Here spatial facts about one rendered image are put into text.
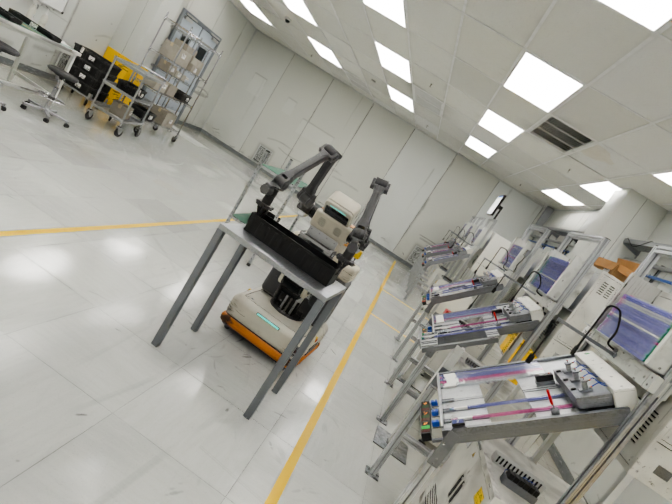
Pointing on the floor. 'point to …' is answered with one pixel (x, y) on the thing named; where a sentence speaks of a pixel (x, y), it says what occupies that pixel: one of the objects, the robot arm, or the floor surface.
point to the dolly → (91, 75)
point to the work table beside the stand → (225, 284)
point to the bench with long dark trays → (25, 49)
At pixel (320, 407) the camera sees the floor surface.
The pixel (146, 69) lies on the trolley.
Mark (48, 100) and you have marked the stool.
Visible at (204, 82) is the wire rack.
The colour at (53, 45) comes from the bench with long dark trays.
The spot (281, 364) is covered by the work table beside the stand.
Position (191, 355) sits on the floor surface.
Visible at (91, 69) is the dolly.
